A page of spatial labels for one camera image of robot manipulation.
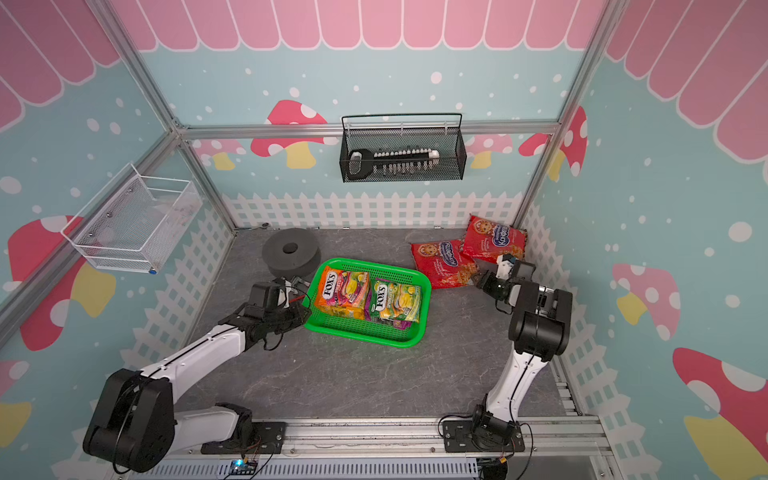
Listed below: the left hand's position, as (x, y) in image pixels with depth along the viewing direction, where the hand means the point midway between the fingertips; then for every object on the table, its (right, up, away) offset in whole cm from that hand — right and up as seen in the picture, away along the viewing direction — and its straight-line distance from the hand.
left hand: (310, 317), depth 88 cm
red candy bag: (+43, +16, +15) cm, 48 cm away
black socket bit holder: (+16, +46, +1) cm, 49 cm away
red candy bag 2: (+60, +24, +24) cm, 69 cm away
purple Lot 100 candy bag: (+27, -3, +3) cm, 27 cm away
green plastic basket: (+15, -5, +4) cm, 16 cm away
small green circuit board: (-12, -34, -16) cm, 39 cm away
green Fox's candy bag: (+26, +4, +1) cm, 26 cm away
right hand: (+55, +11, +15) cm, 58 cm away
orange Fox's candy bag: (+9, +7, +3) cm, 12 cm away
